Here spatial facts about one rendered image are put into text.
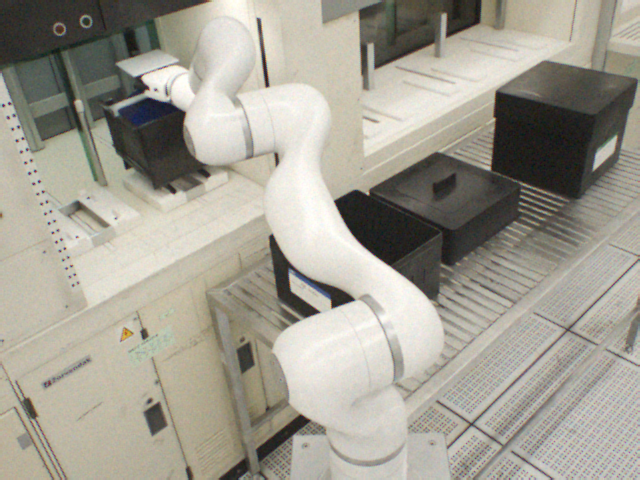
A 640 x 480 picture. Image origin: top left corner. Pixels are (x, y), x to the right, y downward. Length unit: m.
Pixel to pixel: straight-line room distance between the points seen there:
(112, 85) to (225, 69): 1.32
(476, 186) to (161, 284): 0.83
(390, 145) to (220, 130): 1.01
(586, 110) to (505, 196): 0.30
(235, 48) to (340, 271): 0.39
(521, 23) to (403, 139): 1.02
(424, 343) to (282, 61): 0.82
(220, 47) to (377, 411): 0.60
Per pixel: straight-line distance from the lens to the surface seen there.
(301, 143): 0.95
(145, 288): 1.50
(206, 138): 0.96
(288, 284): 1.44
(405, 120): 2.03
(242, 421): 1.89
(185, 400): 1.77
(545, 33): 2.77
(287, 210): 0.89
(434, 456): 1.21
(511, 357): 2.45
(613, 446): 2.27
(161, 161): 1.64
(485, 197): 1.67
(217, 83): 1.00
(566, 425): 2.29
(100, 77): 2.31
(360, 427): 0.89
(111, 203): 1.74
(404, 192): 1.68
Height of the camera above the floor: 1.74
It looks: 36 degrees down
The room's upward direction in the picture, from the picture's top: 5 degrees counter-clockwise
